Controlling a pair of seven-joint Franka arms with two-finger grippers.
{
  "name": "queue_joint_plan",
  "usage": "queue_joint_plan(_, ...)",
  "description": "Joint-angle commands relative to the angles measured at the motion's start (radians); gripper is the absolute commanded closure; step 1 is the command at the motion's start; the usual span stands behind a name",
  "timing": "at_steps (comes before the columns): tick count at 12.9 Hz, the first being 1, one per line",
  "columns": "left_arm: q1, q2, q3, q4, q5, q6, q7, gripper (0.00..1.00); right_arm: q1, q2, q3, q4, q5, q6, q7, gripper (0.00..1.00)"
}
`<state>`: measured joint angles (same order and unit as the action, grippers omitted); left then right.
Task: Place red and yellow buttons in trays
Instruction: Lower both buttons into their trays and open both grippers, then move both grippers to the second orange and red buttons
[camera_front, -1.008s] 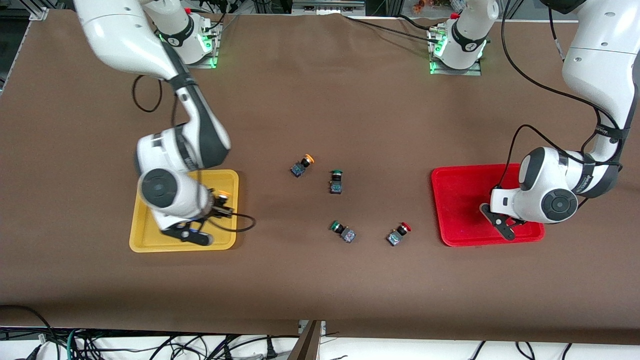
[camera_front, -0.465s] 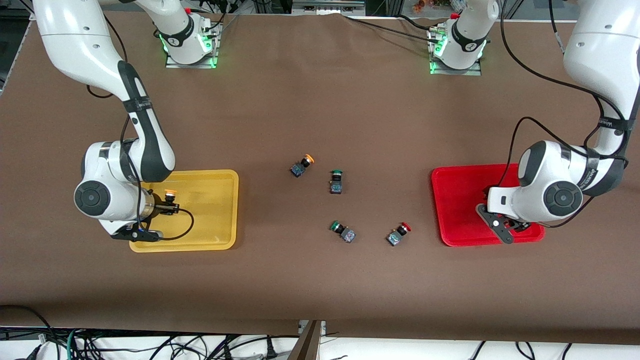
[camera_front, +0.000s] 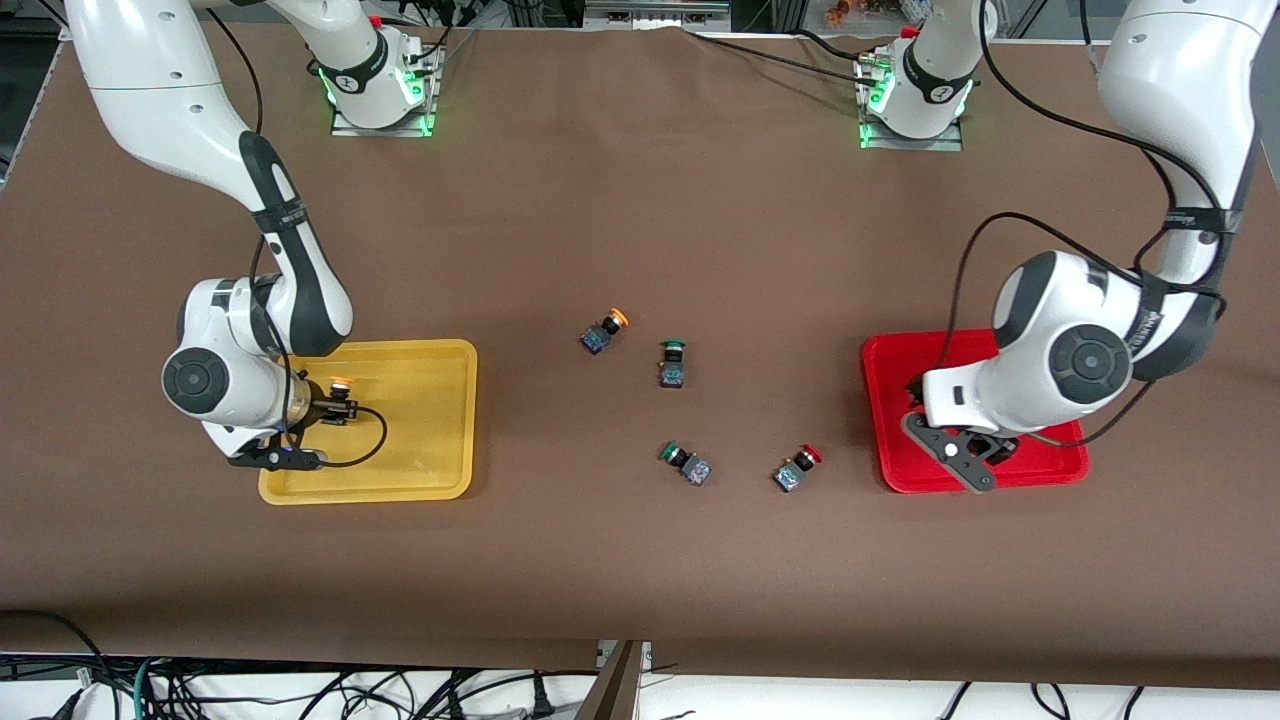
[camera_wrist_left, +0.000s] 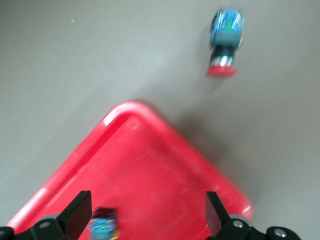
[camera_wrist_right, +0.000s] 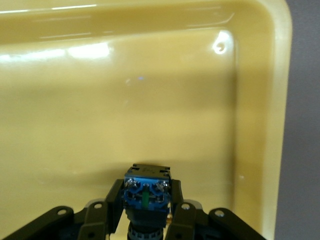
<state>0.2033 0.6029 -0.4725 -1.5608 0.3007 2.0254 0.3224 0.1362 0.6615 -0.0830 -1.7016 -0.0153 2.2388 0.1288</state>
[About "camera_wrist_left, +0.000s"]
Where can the brown table cover sheet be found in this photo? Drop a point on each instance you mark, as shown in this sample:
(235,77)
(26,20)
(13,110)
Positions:
(75,62)

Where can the red plastic tray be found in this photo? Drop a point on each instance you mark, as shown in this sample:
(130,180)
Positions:
(150,175)

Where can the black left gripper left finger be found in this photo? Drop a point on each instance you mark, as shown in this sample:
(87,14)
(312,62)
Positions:
(75,217)

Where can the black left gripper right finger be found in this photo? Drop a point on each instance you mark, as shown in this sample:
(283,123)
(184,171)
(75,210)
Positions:
(220,222)

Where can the red push button switch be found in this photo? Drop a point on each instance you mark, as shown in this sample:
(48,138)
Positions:
(102,225)
(226,35)

